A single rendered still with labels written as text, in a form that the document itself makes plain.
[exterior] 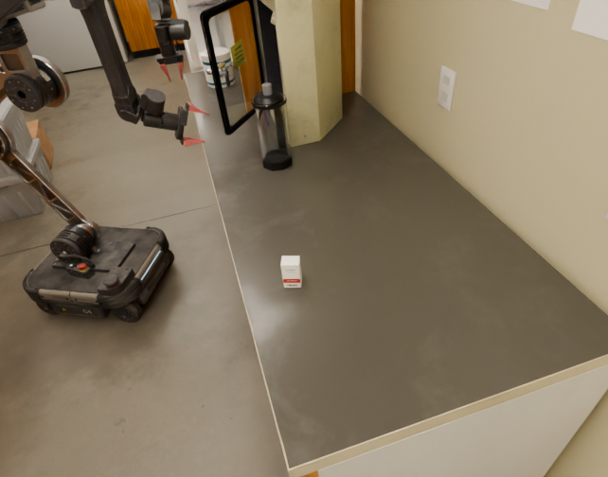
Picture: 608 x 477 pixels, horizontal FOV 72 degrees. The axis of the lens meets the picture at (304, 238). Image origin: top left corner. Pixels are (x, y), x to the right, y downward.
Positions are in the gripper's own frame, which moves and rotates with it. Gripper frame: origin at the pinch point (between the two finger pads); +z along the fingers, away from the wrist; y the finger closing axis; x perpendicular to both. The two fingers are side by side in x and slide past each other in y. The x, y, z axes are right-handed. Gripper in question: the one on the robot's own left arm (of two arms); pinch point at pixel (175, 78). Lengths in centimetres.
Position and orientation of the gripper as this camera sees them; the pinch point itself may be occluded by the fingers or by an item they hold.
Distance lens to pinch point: 187.3
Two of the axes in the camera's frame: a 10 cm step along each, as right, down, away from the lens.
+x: -3.1, -6.0, 7.4
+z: 0.7, 7.6, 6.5
